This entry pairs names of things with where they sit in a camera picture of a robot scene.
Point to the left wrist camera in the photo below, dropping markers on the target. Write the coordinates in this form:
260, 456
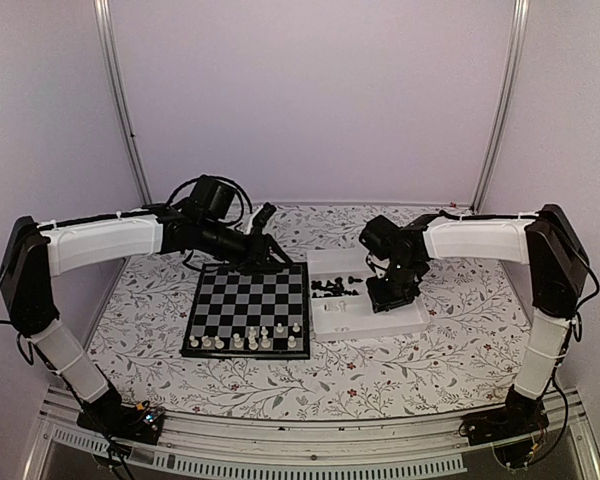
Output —
261, 217

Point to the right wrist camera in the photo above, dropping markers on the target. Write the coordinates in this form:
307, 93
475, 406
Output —
374, 266

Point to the floral table mat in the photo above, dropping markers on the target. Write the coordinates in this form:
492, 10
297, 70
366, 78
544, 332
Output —
467, 357

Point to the metal frame post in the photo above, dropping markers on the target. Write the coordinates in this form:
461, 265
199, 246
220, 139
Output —
511, 70
104, 23

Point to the right metal frame post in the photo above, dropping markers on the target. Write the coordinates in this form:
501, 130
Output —
511, 70

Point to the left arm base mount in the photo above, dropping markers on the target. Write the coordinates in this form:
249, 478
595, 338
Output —
122, 417

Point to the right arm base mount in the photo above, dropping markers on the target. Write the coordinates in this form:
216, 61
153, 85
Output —
515, 433

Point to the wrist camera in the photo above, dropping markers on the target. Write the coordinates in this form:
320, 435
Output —
374, 266
261, 217

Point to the white chess piece eleventh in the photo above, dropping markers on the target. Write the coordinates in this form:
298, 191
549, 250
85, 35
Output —
218, 342

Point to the left metal frame post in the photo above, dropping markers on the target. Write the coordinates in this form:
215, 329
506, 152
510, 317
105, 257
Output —
104, 23

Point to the black chess pieces pile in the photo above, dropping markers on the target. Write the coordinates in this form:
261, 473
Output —
335, 287

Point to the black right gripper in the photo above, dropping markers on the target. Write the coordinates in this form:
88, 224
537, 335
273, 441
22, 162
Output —
382, 302

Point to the white plastic tray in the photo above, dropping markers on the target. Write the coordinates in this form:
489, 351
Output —
361, 322

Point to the aluminium front rail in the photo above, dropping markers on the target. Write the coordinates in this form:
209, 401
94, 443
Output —
211, 447

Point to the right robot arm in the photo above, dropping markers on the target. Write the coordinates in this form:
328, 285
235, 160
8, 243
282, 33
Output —
543, 240

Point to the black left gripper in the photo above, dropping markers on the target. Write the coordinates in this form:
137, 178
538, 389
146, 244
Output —
259, 261

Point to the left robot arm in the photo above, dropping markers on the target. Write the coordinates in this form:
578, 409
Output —
209, 213

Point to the black grey chessboard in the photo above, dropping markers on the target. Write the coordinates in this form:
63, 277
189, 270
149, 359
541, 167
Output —
227, 303

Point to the white chess pieces pile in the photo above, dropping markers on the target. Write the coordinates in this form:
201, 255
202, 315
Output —
335, 316

